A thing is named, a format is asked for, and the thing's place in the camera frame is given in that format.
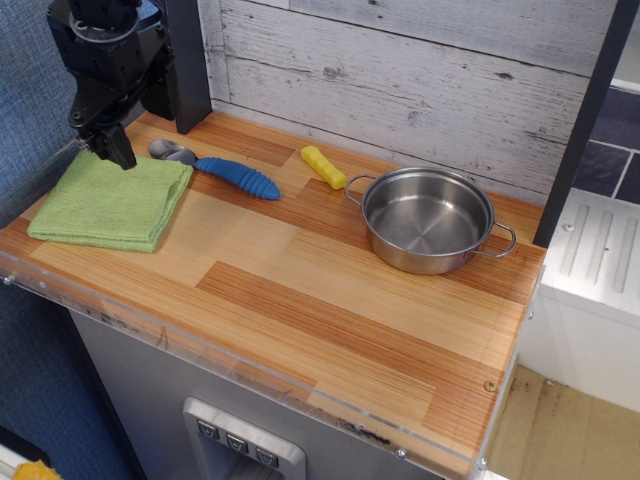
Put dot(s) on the white ribbed cabinet top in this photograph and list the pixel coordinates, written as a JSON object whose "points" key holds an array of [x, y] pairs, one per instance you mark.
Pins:
{"points": [[592, 261]]}

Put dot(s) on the yellow plastic corn piece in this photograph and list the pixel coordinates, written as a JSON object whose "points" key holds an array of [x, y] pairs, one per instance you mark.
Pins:
{"points": [[321, 165]]}

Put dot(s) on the yellow object bottom left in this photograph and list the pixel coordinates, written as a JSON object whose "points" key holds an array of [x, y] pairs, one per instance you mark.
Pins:
{"points": [[35, 471]]}

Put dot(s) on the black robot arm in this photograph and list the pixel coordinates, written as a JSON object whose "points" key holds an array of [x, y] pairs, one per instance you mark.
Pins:
{"points": [[119, 54]]}

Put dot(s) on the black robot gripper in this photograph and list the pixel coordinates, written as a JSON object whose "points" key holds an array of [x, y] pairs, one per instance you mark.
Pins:
{"points": [[119, 55]]}

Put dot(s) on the green cloth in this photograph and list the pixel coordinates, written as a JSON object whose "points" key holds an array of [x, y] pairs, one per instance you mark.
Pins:
{"points": [[96, 203]]}

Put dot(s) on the dark left shelf post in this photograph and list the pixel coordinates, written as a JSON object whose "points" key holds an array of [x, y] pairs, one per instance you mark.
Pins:
{"points": [[191, 101]]}

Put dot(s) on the blue handled metal spoon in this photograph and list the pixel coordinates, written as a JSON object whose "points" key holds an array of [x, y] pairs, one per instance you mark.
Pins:
{"points": [[247, 179]]}

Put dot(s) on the dark right shelf post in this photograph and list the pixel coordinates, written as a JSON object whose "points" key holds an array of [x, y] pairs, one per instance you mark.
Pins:
{"points": [[612, 48]]}

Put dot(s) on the dark shelf post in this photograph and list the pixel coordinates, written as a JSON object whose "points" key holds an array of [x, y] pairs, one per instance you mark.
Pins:
{"points": [[612, 48], [191, 101]]}

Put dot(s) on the stainless steel pot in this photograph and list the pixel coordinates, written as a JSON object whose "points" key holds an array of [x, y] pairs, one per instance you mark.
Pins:
{"points": [[428, 221]]}

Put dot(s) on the silver dispenser button panel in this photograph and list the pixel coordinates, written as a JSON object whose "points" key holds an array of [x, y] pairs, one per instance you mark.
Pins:
{"points": [[227, 447]]}

